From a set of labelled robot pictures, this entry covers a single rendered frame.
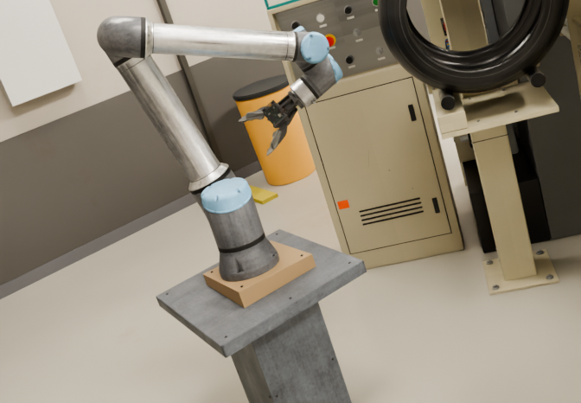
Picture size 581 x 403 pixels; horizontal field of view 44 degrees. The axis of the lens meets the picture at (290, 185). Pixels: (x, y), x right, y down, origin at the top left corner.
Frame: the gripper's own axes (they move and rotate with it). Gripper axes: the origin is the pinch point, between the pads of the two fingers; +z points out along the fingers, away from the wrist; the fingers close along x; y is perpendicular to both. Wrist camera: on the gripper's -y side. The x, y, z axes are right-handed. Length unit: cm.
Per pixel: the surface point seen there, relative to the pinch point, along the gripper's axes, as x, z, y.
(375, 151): 17, -33, -83
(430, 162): 36, -48, -86
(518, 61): 38, -78, 5
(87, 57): -164, 59, -187
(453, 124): 39, -53, -4
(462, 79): 31, -63, 3
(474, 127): 44, -57, -4
